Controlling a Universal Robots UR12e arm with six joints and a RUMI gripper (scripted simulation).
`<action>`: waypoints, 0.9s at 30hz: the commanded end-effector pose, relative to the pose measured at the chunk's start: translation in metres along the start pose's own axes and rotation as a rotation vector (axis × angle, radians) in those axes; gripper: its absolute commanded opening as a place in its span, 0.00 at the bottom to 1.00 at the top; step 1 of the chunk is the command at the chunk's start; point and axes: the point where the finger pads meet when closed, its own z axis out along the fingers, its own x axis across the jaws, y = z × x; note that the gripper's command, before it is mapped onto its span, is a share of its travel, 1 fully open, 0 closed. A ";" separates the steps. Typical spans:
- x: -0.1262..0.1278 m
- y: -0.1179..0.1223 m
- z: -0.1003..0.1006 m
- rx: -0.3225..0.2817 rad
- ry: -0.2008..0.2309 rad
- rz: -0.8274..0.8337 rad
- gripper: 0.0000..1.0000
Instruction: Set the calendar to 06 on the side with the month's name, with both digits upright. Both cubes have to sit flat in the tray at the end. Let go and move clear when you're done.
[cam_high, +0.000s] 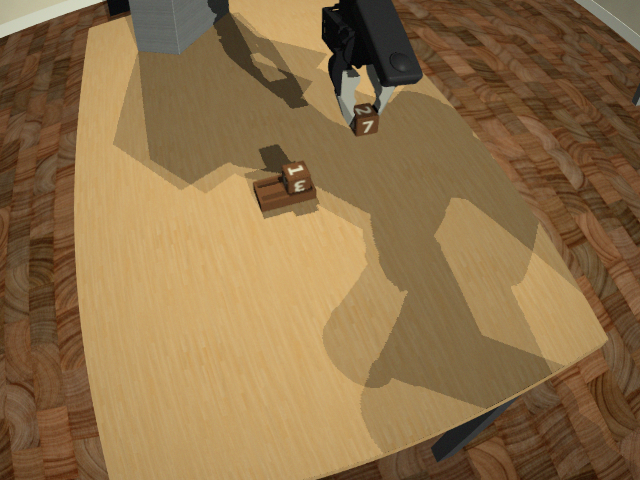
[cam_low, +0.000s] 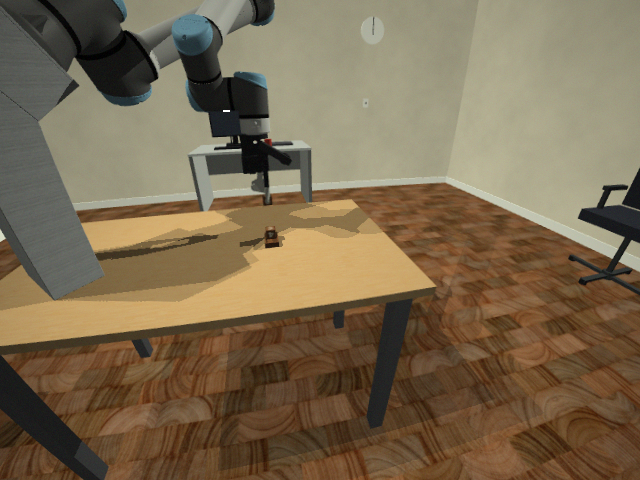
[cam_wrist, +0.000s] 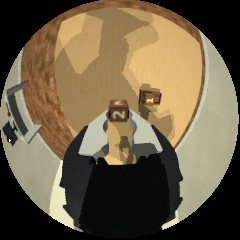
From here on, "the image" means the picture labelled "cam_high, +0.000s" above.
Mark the brown wooden number cube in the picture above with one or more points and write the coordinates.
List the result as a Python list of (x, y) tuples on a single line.
[(366, 120), (296, 177)]

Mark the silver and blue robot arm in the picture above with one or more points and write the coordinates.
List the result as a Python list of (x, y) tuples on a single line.
[(387, 43)]

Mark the brown wooden tray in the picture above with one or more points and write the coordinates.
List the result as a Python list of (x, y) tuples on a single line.
[(271, 194)]

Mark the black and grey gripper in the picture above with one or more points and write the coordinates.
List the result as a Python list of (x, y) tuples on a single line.
[(349, 48)]

